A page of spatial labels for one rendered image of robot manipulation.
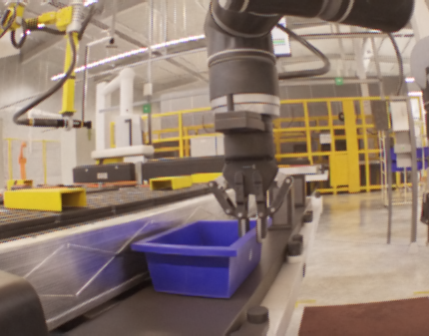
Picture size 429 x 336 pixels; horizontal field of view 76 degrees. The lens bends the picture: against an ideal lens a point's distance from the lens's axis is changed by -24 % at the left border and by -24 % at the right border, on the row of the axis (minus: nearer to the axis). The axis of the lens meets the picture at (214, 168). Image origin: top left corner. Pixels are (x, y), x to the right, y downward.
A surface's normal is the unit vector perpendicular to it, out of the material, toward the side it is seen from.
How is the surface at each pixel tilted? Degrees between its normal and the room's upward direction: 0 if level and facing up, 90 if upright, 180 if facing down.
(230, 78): 90
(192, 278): 95
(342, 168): 90
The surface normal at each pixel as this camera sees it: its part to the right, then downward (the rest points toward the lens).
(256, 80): 0.20, -0.01
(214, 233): -0.34, -0.07
